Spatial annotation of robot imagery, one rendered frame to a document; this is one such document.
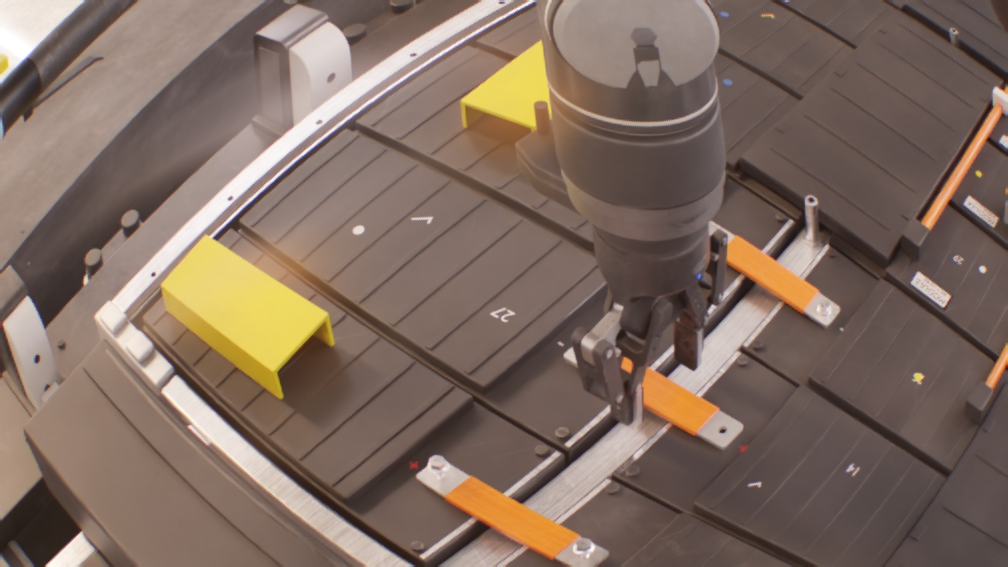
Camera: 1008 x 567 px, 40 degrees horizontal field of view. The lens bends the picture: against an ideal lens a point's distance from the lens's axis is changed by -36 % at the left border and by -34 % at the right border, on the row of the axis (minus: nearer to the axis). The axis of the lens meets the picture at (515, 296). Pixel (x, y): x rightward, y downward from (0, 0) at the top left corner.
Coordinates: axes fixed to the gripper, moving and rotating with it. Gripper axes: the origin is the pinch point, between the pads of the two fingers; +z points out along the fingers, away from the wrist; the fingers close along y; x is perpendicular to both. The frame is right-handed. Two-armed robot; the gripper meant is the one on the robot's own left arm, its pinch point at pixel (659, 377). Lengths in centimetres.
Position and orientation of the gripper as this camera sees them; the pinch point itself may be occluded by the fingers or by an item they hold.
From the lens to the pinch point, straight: 131.3
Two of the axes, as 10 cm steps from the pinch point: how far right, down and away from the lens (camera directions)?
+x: -7.4, -4.3, 5.2
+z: 0.8, 7.1, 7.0
